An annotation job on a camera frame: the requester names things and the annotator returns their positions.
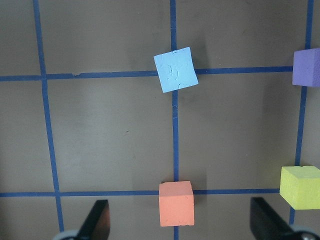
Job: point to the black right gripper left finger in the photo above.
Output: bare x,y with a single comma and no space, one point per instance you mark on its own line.
97,225

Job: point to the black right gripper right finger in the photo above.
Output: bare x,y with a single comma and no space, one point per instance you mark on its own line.
266,224

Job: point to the light blue foam block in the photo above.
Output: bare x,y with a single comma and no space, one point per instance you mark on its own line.
176,70

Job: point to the yellow foam block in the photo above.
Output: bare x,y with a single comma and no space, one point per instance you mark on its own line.
300,187

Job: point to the orange foam block near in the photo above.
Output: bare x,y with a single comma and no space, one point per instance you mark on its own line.
176,204

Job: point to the purple foam block right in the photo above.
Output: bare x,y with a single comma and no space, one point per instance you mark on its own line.
306,68

